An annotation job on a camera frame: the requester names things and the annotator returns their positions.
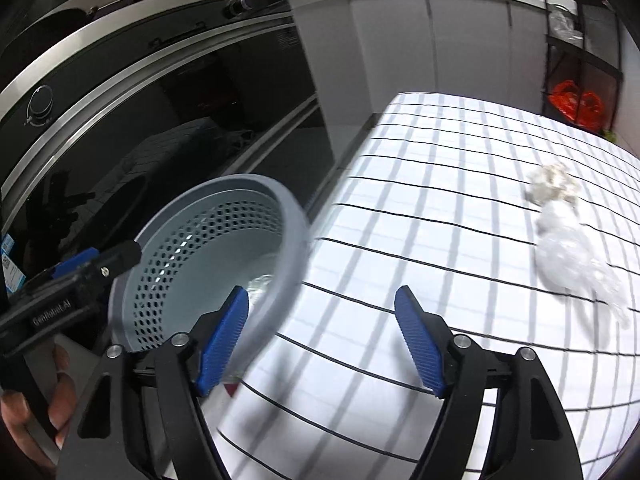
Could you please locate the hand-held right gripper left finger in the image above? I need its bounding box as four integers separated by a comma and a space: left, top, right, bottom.
57, 285, 250, 480

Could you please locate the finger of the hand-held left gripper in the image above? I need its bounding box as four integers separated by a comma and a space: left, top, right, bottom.
75, 239, 142, 287
20, 248, 100, 293

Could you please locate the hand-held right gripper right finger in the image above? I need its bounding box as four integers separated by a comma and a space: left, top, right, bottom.
394, 285, 584, 480

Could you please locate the grey perforated plastic basket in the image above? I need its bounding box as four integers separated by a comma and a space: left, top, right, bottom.
107, 174, 312, 376

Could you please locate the person's left hand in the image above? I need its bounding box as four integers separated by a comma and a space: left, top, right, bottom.
0, 345, 77, 467

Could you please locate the blue white label sticker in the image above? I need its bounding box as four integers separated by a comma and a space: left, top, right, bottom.
0, 235, 24, 294

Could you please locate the white black checkered tablecloth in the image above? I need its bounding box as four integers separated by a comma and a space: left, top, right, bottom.
210, 91, 640, 480

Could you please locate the black built-in oven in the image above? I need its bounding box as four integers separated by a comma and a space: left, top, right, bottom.
0, 0, 336, 311

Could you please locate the round oven dial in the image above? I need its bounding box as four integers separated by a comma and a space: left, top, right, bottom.
26, 85, 54, 126

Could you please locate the large clear plastic bag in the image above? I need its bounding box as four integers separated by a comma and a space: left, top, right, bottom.
535, 230, 633, 322

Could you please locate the small clear plastic bag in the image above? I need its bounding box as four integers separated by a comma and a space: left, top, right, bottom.
537, 200, 577, 235

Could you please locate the crumpled white paper ball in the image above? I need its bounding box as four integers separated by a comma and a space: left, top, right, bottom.
525, 162, 581, 204

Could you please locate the black stove knob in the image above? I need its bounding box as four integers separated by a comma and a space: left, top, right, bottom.
222, 0, 258, 18

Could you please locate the red plastic bag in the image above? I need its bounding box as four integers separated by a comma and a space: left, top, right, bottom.
549, 80, 603, 128

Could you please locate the grey kitchen cabinet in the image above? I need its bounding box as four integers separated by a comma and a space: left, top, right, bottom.
287, 0, 551, 126

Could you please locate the clear plastic bag on cart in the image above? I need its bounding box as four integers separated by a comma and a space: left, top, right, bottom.
547, 7, 583, 41

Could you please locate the black metal storage cart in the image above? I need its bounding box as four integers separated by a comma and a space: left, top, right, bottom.
537, 0, 624, 136

